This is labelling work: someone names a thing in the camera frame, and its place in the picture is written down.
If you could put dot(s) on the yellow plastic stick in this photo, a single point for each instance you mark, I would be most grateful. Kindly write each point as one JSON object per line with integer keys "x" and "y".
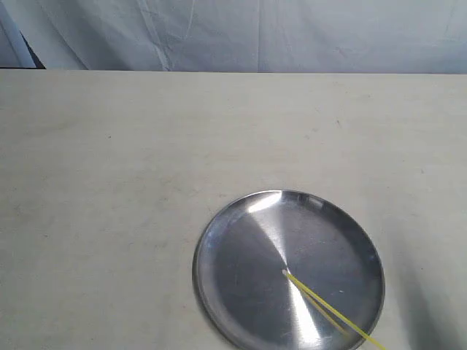
{"x": 331, "y": 309}

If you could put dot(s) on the round silver metal plate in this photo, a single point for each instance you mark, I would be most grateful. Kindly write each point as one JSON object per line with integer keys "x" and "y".
{"x": 243, "y": 294}

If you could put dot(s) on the white backdrop cloth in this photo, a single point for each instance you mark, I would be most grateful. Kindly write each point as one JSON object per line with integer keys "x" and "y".
{"x": 246, "y": 36}

